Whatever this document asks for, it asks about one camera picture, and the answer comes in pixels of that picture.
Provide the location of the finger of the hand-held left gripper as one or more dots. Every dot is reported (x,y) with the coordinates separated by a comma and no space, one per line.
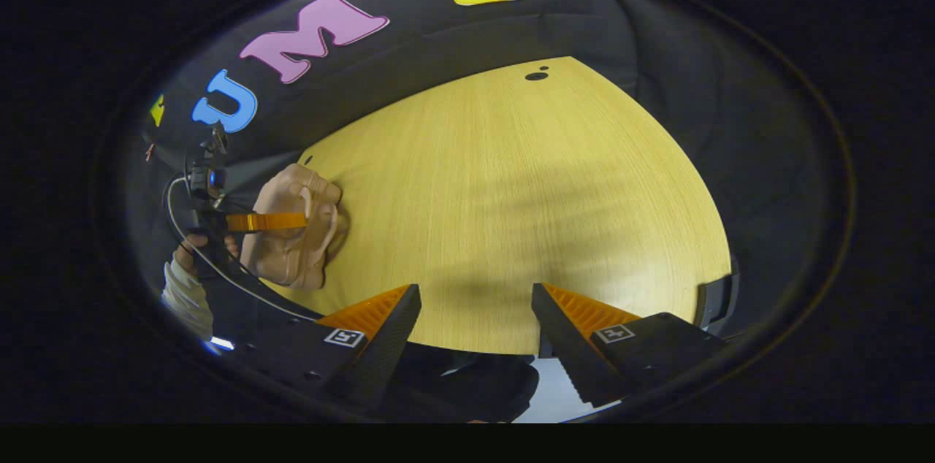
(266,221)

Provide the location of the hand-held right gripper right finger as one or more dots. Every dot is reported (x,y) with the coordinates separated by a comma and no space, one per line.
(566,353)

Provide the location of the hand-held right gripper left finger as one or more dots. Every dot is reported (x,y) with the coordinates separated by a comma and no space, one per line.
(380,353)

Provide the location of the pink suitcase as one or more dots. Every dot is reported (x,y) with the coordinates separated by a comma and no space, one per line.
(296,244)

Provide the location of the black chair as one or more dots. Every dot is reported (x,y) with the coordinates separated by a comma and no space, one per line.
(716,299)

